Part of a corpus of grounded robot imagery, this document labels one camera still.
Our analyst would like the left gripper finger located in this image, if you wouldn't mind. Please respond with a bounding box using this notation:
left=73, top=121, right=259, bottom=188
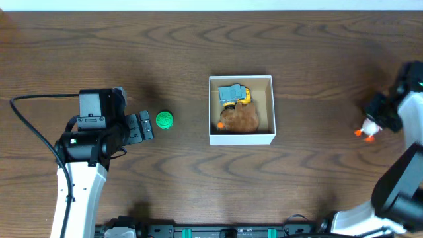
left=126, top=114, right=143, bottom=145
left=139, top=111, right=154, bottom=140

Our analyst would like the green round toy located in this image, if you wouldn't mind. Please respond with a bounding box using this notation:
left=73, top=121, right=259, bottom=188
left=155, top=111, right=174, bottom=130

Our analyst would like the white pink duck toy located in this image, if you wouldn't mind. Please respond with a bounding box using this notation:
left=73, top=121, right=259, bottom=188
left=354, top=118, right=382, bottom=143

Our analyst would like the yellow grey toy truck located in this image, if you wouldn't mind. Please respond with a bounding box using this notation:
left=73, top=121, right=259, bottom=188
left=218, top=83, right=252, bottom=107

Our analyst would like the brown plush toy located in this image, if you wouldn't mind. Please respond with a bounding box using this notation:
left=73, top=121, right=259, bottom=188
left=217, top=102, right=259, bottom=134

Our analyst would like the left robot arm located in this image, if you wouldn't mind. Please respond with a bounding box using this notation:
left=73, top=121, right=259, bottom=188
left=50, top=110, right=153, bottom=237

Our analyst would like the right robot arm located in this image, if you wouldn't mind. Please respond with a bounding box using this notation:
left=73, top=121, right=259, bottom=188
left=316, top=61, right=422, bottom=237

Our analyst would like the white cardboard box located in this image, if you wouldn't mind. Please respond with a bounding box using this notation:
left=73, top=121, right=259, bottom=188
left=208, top=75, right=276, bottom=145

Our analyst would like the left black cable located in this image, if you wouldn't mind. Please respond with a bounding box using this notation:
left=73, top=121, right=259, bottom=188
left=9, top=94, right=81, bottom=238

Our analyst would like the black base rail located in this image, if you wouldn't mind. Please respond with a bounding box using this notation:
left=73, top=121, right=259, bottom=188
left=93, top=216, right=317, bottom=238

